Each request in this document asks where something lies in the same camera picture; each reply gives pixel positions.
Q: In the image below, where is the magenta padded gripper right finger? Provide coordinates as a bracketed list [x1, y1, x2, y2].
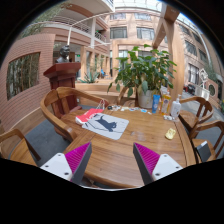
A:
[133, 143, 182, 185]

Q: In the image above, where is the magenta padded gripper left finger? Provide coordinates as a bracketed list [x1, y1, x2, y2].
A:
[41, 142, 92, 185]

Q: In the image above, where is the yellow computer mouse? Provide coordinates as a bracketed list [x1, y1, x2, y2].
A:
[165, 128, 176, 140]

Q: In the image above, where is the grey cat mouse pad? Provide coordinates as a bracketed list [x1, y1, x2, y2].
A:
[82, 113, 129, 140]

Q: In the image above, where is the round wooden table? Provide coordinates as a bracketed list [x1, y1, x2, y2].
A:
[64, 110, 196, 188]

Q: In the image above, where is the red booklet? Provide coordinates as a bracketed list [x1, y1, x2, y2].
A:
[75, 108, 102, 125]

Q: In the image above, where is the wooden chair near left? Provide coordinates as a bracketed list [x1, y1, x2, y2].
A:
[0, 129, 41, 166]

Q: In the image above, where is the wooden chair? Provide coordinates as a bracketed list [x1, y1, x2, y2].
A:
[179, 96, 214, 133]
[0, 129, 41, 166]
[189, 120, 224, 163]

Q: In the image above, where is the wooden chair back right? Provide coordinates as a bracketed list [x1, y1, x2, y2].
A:
[179, 96, 214, 133]

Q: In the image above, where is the wooden chair near right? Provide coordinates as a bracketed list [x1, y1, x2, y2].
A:
[189, 120, 224, 163]

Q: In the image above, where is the white pump bottle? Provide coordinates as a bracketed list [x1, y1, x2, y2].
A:
[170, 95, 181, 119]

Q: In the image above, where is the wooden armchair back left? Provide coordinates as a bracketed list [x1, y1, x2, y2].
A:
[40, 87, 109, 142]

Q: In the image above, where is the white plant pot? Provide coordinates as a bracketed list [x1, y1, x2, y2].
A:
[138, 90, 156, 109]

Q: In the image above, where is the blue tube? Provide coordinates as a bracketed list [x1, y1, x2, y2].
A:
[152, 94, 160, 113]

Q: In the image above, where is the orange yellow bottle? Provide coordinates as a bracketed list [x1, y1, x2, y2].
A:
[161, 92, 171, 115]

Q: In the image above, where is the white sculpture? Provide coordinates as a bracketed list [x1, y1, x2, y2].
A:
[195, 68, 210, 100]

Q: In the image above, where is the green potted plant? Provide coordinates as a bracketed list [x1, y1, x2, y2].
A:
[108, 46, 175, 96]

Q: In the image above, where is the dark bust statue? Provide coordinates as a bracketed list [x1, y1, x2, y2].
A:
[55, 45, 70, 63]

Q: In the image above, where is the red wooden pedestal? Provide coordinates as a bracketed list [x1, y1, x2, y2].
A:
[43, 61, 82, 120]

